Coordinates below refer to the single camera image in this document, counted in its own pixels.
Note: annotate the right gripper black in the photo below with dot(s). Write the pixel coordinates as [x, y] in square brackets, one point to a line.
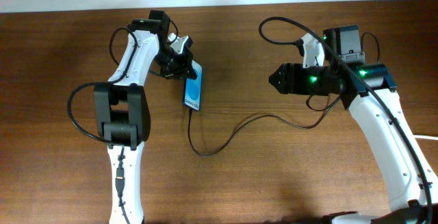
[284, 79]

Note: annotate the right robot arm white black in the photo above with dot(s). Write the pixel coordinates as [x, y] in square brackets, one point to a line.
[335, 64]

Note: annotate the blue Galaxy smartphone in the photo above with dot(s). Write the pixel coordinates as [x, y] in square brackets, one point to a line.
[192, 90]

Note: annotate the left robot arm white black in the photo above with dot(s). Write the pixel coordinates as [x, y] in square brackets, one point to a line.
[122, 113]

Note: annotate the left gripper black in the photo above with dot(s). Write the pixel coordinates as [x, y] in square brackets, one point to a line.
[183, 70]

